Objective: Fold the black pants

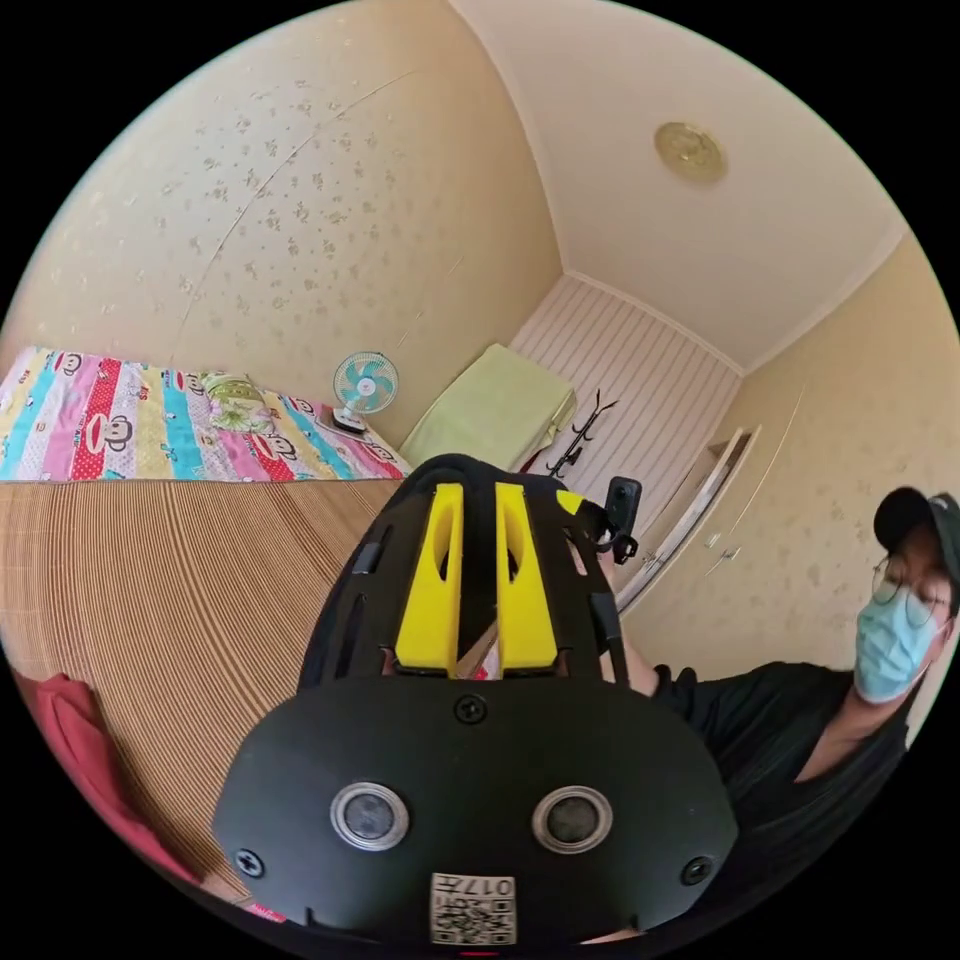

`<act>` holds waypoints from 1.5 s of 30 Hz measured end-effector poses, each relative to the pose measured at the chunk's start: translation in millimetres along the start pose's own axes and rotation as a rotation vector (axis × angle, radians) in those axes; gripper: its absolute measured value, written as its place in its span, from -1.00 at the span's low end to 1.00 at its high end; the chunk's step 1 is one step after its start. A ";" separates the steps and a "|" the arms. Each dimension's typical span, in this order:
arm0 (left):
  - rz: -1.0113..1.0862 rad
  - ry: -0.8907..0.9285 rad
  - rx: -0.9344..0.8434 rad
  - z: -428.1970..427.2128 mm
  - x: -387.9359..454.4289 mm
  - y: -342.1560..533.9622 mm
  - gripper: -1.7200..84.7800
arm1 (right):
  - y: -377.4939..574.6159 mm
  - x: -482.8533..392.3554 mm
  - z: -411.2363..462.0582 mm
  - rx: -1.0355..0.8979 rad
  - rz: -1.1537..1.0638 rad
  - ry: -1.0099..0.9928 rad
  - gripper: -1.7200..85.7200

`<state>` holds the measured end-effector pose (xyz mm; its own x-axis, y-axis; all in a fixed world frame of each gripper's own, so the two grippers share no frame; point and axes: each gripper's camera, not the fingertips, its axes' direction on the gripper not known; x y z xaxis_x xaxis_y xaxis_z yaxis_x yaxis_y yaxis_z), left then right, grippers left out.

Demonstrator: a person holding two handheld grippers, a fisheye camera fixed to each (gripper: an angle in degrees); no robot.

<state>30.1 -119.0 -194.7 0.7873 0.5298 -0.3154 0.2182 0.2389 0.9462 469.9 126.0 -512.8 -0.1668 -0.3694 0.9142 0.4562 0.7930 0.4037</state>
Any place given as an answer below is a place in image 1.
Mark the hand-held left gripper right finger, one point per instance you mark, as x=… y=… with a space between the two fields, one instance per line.
x=529 y=607

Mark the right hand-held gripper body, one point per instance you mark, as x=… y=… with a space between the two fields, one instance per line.
x=611 y=546

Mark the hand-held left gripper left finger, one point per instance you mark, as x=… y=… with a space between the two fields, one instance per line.
x=431 y=600

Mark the person's right forearm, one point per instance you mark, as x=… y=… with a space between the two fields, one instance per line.
x=639 y=667

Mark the black pants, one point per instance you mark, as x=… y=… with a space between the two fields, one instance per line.
x=480 y=469

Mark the black coat rack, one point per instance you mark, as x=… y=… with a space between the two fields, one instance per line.
x=577 y=439

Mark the white door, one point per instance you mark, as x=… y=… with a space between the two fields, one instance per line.
x=705 y=495

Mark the cupboard with green cloth cover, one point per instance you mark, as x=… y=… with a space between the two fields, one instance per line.
x=487 y=405

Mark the small teal table fan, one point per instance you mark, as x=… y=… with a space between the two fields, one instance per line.
x=365 y=390

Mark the person's body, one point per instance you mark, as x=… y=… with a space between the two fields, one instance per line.
x=810 y=735

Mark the green floral pillow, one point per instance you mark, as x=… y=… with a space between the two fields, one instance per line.
x=234 y=403

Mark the bed with woven mat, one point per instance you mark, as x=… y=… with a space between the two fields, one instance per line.
x=150 y=600

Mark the round golden ceiling lamp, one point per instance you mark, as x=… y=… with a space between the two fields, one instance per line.
x=690 y=151

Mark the red garment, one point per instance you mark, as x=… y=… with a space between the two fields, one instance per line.
x=82 y=757

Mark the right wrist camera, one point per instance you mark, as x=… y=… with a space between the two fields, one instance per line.
x=624 y=506

